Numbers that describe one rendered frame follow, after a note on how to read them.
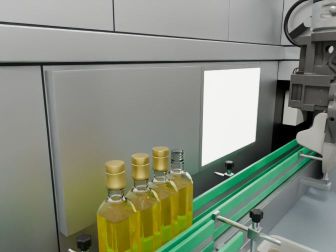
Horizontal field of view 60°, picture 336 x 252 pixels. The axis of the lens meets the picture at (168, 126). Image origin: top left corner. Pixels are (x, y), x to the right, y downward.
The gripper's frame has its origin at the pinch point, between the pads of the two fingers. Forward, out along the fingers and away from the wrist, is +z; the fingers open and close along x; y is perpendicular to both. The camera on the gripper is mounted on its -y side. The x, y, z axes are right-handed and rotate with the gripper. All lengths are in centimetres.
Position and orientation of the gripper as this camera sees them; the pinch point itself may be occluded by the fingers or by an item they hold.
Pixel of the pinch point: (335, 161)
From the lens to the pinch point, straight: 54.7
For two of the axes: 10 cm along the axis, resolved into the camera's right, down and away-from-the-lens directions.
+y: -7.5, -1.5, 6.4
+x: -6.6, 1.7, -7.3
